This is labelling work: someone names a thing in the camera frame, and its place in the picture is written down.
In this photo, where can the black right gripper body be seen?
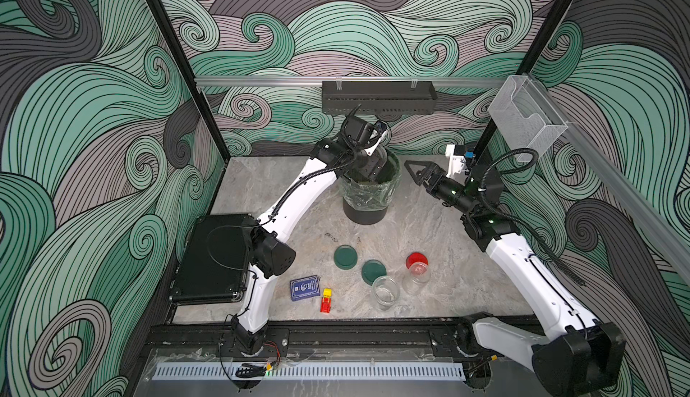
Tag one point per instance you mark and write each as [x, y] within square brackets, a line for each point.
[449, 192]

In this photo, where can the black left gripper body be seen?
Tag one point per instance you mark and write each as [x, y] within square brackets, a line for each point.
[366, 166]

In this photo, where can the black bin with green liner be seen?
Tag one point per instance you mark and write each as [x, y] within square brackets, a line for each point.
[366, 202]

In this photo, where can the red jar lid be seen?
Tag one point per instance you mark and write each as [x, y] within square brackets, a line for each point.
[416, 260]

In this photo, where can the red-lidded oatmeal jar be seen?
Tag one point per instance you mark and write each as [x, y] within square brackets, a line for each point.
[417, 277]

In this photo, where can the green jar lid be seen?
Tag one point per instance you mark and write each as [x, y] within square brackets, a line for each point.
[372, 270]
[345, 257]

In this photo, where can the glass oatmeal jar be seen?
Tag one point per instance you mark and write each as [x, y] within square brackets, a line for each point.
[386, 293]

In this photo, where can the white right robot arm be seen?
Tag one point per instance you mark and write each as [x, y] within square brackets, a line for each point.
[575, 353]

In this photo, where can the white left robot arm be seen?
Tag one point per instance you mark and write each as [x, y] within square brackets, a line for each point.
[357, 146]

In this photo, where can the blue card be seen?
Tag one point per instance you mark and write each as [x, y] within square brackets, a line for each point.
[304, 288]

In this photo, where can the red yellow toy block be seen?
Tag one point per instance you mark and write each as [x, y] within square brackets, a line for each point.
[326, 302]

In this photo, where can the black flat tray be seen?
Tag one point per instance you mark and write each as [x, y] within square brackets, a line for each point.
[214, 269]

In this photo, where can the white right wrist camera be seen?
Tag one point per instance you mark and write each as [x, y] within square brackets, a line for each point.
[458, 156]

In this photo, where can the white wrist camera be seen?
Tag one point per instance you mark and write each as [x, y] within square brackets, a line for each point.
[458, 156]
[379, 134]

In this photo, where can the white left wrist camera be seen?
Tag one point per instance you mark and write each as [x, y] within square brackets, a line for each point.
[379, 134]

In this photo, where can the black wall shelf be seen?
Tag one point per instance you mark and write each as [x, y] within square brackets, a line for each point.
[385, 99]

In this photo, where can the clear acrylic wall holder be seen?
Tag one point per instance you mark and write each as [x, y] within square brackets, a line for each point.
[526, 115]

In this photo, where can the aluminium wall rail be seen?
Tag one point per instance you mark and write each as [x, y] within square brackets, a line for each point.
[316, 81]

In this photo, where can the black corner frame post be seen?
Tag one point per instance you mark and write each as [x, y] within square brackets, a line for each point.
[164, 24]

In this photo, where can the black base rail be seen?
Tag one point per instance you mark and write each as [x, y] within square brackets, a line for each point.
[440, 337]

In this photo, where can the white slotted cable duct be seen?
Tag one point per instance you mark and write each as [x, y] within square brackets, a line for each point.
[319, 371]

